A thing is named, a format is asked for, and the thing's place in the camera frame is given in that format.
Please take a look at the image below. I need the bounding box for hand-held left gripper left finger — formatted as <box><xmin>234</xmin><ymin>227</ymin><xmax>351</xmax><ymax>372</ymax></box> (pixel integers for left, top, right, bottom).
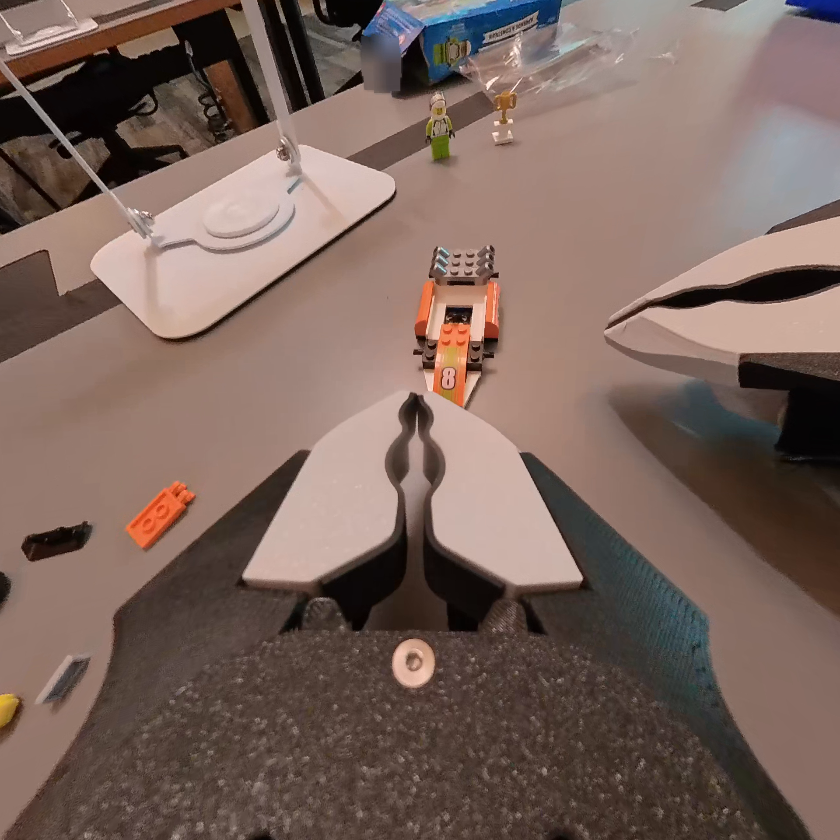
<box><xmin>243</xmin><ymin>390</ymin><xmax>420</xmax><ymax>615</ymax></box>

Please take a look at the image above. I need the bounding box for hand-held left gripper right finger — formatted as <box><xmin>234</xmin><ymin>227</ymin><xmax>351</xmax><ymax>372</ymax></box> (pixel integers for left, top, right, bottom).
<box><xmin>419</xmin><ymin>390</ymin><xmax>586</xmax><ymax>615</ymax></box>

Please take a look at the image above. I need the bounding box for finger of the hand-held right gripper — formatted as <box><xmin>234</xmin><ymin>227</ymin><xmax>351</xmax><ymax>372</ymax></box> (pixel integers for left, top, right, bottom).
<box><xmin>605</xmin><ymin>289</ymin><xmax>840</xmax><ymax>388</ymax></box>
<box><xmin>605</xmin><ymin>214</ymin><xmax>840</xmax><ymax>329</ymax></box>

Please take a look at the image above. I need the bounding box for orange lego plate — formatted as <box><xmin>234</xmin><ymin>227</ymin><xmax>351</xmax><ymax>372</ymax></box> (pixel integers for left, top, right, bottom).
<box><xmin>126</xmin><ymin>482</ymin><xmax>198</xmax><ymax>550</ymax></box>

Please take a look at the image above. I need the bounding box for orange white lego car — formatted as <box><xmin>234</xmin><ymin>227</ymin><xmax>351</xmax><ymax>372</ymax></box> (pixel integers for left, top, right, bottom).
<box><xmin>411</xmin><ymin>243</ymin><xmax>504</xmax><ymax>410</ymax></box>

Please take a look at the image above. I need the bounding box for white book stand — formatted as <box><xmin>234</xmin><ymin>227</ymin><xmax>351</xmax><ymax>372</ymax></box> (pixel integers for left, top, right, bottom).
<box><xmin>0</xmin><ymin>0</ymin><xmax>397</xmax><ymax>342</ymax></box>

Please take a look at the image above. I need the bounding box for clear plastic bag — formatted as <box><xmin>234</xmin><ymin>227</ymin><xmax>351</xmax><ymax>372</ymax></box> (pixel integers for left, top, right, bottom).
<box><xmin>453</xmin><ymin>20</ymin><xmax>683</xmax><ymax>99</ymax></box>

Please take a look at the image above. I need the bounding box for black small bar piece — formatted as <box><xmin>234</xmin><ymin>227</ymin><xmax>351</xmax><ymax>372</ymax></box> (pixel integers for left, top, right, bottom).
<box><xmin>21</xmin><ymin>521</ymin><xmax>93</xmax><ymax>563</ymax></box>

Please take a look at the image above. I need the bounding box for small gold trophy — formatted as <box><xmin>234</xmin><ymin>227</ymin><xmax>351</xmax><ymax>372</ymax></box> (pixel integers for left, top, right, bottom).
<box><xmin>490</xmin><ymin>90</ymin><xmax>523</xmax><ymax>145</ymax></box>

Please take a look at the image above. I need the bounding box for green minifigure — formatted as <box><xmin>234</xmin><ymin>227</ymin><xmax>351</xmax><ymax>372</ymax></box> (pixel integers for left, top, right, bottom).
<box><xmin>423</xmin><ymin>92</ymin><xmax>458</xmax><ymax>162</ymax></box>

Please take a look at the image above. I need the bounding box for blue cardboard box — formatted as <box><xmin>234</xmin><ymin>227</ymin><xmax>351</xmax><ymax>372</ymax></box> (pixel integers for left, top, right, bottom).
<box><xmin>361</xmin><ymin>0</ymin><xmax>563</xmax><ymax>93</ymax></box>

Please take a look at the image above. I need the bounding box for black office chair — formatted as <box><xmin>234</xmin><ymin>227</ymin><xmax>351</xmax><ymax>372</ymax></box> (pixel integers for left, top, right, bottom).
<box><xmin>0</xmin><ymin>53</ymin><xmax>198</xmax><ymax>198</ymax></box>

